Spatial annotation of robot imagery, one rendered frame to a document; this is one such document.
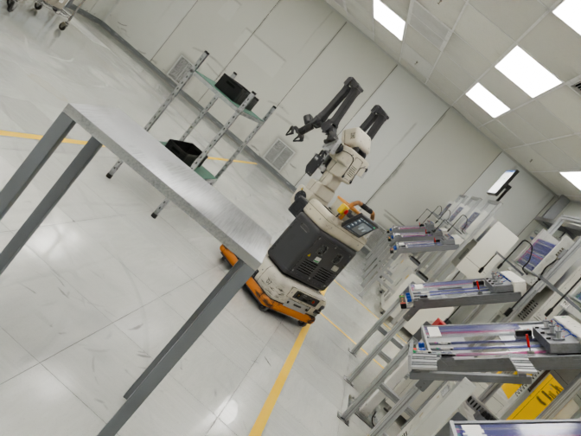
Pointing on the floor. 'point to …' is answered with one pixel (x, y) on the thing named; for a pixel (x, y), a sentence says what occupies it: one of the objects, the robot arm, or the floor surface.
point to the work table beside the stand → (232, 232)
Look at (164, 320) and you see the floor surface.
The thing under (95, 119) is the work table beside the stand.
